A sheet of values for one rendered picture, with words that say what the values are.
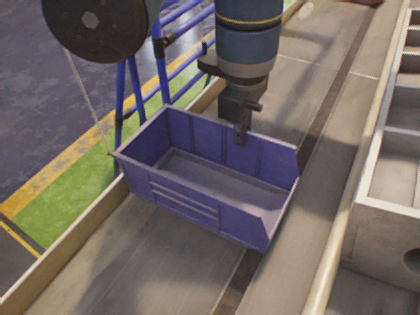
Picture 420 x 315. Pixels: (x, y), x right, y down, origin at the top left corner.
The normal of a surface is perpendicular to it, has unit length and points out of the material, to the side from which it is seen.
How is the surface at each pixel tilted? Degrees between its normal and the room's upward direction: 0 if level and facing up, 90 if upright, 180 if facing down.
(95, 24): 90
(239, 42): 90
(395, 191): 10
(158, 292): 0
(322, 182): 0
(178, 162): 0
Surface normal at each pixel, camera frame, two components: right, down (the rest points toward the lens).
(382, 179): -0.18, -0.75
